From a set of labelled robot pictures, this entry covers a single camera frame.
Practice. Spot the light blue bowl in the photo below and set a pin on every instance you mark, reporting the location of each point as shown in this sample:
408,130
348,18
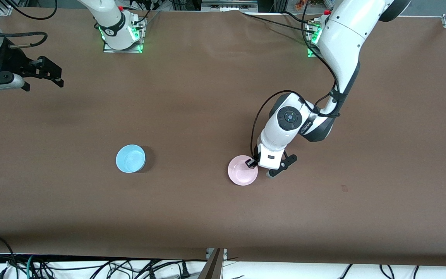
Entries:
130,159

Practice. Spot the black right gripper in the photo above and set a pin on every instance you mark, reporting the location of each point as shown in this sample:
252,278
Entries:
13,63

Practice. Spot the brown table mat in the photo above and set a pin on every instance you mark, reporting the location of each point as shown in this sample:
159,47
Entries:
223,97

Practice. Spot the pink bowl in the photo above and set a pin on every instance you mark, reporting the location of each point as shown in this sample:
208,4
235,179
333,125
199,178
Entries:
240,172

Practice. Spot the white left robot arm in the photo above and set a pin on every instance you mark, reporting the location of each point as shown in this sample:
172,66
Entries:
347,38

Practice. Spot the metal table frame bracket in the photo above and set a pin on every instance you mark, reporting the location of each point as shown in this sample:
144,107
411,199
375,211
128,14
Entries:
213,267

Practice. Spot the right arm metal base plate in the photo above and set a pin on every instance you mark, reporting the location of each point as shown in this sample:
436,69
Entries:
108,49

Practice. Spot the black power plug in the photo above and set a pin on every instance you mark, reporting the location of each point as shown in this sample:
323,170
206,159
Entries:
185,271

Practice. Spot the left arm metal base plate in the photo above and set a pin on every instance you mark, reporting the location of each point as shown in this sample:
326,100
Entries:
310,53

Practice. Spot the orange colourful object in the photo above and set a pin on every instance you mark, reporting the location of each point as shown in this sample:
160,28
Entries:
302,4

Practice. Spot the grey device with ports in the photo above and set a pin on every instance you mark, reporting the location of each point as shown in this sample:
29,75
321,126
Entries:
229,6

